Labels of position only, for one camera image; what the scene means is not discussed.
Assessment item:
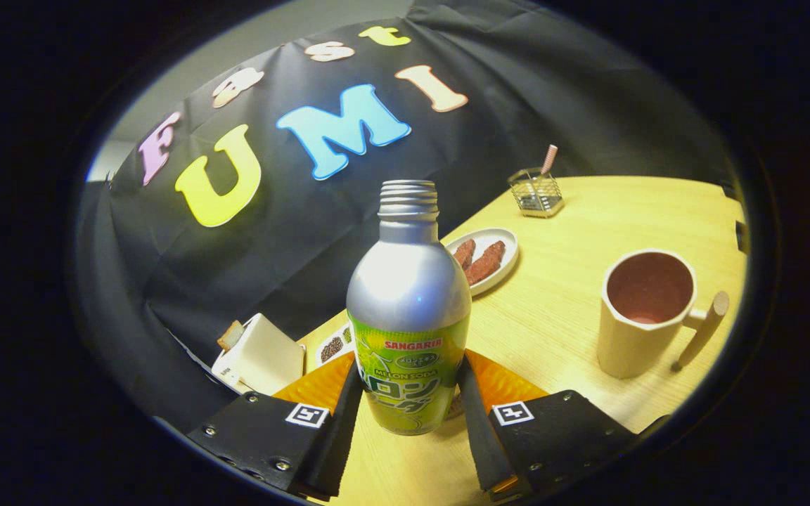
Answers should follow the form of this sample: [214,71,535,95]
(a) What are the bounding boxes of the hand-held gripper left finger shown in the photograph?
[184,351,364,501]

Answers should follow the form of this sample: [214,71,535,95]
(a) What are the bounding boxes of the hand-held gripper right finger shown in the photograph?
[456,350,641,503]

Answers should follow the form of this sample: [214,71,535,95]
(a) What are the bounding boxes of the silver green label juice bottle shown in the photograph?
[346,180,473,436]

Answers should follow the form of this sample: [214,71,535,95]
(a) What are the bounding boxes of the cream cup with wooden handle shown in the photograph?
[596,249,731,380]

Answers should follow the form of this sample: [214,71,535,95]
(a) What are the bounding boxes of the white divided dish of grains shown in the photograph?
[315,322,355,370]

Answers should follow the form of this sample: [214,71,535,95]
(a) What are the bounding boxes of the white toaster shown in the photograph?
[211,313,306,396]

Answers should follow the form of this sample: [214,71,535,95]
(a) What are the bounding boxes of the light wooden table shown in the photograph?
[275,176,747,506]

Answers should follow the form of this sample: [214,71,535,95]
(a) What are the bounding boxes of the toast slice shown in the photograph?
[217,320,245,352]

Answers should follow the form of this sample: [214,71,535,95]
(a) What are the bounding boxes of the white round plate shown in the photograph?
[444,227,520,297]

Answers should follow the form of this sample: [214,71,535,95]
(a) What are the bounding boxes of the black backdrop cloth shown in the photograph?
[75,0,743,436]

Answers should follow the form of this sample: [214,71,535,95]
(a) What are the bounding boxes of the wire mesh holder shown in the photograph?
[507,167,565,219]

